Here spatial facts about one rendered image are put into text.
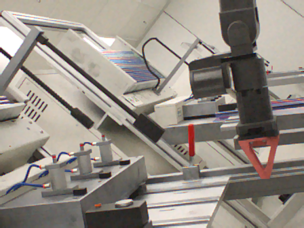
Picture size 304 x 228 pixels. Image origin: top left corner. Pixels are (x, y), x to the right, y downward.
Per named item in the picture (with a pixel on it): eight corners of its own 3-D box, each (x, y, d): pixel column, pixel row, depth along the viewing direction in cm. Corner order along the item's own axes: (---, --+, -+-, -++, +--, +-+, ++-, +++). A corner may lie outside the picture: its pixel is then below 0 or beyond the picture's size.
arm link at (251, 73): (260, 51, 88) (264, 51, 93) (219, 58, 90) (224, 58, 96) (267, 93, 88) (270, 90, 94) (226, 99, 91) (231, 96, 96)
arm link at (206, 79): (246, 19, 86) (252, 17, 94) (177, 32, 89) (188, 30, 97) (259, 92, 87) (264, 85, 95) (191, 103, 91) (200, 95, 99)
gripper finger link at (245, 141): (244, 184, 91) (235, 129, 90) (248, 174, 98) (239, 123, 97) (286, 178, 89) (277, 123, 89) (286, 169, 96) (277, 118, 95)
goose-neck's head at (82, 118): (96, 121, 99) (77, 106, 99) (93, 123, 97) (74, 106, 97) (90, 129, 99) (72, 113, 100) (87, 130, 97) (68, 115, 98)
